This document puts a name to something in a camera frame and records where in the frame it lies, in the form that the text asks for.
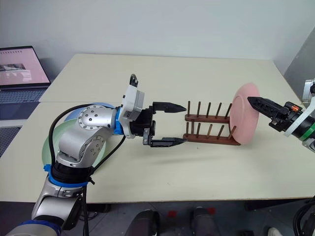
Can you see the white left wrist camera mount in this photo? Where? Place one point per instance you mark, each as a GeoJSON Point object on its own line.
{"type": "Point", "coordinates": [131, 103]}

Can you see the white shoe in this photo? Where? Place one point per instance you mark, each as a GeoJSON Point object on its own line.
{"type": "Point", "coordinates": [273, 231]}

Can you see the dark rounded shape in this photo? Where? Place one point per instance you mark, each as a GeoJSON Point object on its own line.
{"type": "Point", "coordinates": [146, 222]}
{"type": "Point", "coordinates": [203, 221]}

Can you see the pink plate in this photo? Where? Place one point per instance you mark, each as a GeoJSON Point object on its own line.
{"type": "Point", "coordinates": [242, 123]}

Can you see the open laptop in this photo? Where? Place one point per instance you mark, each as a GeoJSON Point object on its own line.
{"type": "Point", "coordinates": [22, 68]}

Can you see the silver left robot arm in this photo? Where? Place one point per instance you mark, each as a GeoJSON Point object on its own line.
{"type": "Point", "coordinates": [73, 137]}

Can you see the green plate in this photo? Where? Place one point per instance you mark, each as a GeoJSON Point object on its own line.
{"type": "Point", "coordinates": [53, 145]}

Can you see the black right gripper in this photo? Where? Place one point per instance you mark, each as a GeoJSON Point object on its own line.
{"type": "Point", "coordinates": [285, 118]}

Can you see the wooden dish rack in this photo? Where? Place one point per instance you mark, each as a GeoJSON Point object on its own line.
{"type": "Point", "coordinates": [209, 138]}

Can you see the blue plate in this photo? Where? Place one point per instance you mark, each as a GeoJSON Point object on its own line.
{"type": "Point", "coordinates": [71, 116]}

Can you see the dark mesh surface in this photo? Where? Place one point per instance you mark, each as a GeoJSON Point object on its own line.
{"type": "Point", "coordinates": [8, 140]}

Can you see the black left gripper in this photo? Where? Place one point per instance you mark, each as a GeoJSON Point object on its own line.
{"type": "Point", "coordinates": [145, 120]}

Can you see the grey partition panel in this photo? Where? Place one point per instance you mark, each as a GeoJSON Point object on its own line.
{"type": "Point", "coordinates": [301, 56]}

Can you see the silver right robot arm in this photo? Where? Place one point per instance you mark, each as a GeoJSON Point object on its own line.
{"type": "Point", "coordinates": [307, 130]}

